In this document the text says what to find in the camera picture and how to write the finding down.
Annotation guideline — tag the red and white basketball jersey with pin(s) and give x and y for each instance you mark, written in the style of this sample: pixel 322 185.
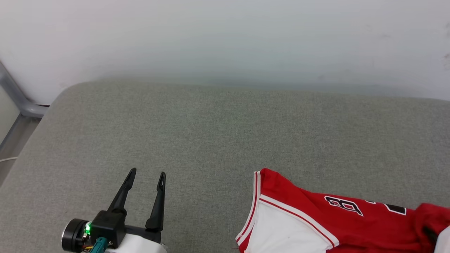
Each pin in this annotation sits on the red and white basketball jersey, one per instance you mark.
pixel 302 200

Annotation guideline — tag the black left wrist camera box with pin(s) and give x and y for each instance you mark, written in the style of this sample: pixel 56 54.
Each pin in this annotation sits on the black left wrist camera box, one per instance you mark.
pixel 109 226

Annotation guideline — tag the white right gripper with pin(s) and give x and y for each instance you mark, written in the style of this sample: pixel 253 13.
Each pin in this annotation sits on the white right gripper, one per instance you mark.
pixel 443 242

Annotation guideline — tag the teal camera connector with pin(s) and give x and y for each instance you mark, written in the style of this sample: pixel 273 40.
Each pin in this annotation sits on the teal camera connector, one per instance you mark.
pixel 100 245

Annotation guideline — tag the grey metal frame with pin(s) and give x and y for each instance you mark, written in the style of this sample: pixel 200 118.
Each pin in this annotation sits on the grey metal frame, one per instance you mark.
pixel 31 109

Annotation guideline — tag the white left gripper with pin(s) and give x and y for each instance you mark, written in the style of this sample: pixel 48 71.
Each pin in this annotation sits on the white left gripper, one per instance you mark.
pixel 140 242

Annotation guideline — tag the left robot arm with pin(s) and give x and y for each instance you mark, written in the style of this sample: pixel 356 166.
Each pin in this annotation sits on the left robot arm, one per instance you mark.
pixel 73 236

